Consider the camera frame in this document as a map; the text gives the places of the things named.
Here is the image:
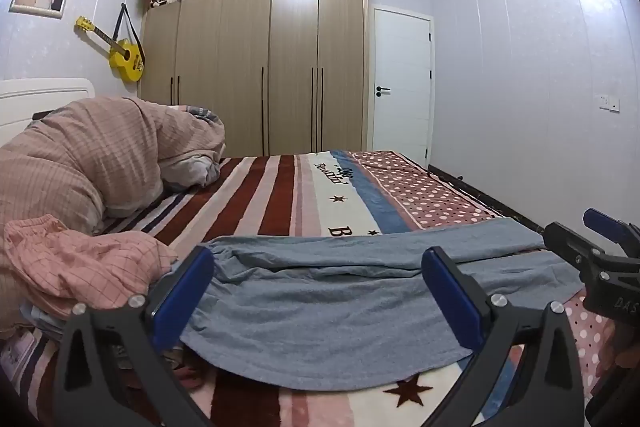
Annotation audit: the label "black guitar strap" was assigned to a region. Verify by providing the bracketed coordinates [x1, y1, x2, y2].
[112, 3, 146, 62]

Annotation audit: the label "beige wooden wardrobe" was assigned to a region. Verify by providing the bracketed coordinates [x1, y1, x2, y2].
[140, 0, 371, 158]

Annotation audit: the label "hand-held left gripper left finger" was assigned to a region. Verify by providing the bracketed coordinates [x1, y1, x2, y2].
[52, 246, 216, 427]

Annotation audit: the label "yellow guitar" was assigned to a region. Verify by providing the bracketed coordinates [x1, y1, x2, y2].
[75, 16, 147, 82]

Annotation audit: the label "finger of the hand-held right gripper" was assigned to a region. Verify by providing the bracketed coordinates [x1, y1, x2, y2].
[544, 222, 609, 289]
[583, 208, 640, 258]

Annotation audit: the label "white door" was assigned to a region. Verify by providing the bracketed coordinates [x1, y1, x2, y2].
[372, 6, 433, 168]

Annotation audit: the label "striped and dotted blanket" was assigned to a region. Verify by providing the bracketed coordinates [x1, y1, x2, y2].
[0, 149, 621, 427]

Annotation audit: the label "pink checked garment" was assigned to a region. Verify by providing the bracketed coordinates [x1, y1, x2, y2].
[2, 214, 178, 320]

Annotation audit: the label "blue-grey pants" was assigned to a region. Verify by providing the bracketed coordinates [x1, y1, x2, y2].
[177, 217, 586, 390]

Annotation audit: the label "pink checked quilt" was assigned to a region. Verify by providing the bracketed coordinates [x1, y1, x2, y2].
[0, 96, 226, 238]

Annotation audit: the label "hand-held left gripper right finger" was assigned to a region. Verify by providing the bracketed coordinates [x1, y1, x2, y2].
[421, 247, 586, 427]

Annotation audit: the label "white headboard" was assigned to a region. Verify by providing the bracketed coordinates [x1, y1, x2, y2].
[0, 78, 96, 148]

